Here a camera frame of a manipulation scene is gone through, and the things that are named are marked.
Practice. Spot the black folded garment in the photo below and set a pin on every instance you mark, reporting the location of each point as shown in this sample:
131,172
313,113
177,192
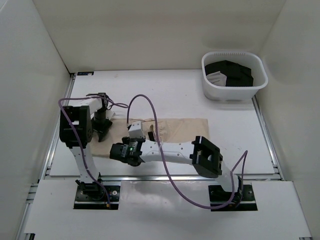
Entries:
237,75

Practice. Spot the beige trousers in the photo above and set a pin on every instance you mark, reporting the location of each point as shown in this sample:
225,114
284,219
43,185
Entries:
171,130

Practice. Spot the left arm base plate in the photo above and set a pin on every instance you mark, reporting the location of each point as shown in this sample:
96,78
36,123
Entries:
91,196

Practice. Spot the small label sticker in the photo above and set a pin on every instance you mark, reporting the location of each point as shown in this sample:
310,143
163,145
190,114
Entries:
85,73

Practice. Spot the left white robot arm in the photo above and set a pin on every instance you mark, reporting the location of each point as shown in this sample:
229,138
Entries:
76,131

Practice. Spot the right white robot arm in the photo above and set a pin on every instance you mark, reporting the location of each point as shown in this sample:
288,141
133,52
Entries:
200,153

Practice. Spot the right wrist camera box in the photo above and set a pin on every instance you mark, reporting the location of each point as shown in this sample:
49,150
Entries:
135,129

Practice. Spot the white plastic basket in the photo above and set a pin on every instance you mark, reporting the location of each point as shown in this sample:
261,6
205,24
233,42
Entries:
244,58

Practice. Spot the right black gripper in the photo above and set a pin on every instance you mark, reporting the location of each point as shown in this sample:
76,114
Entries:
126,140

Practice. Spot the white folded garment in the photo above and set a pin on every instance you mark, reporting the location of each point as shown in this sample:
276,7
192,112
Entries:
217,78

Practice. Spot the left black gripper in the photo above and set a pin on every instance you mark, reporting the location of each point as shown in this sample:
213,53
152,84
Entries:
103,129

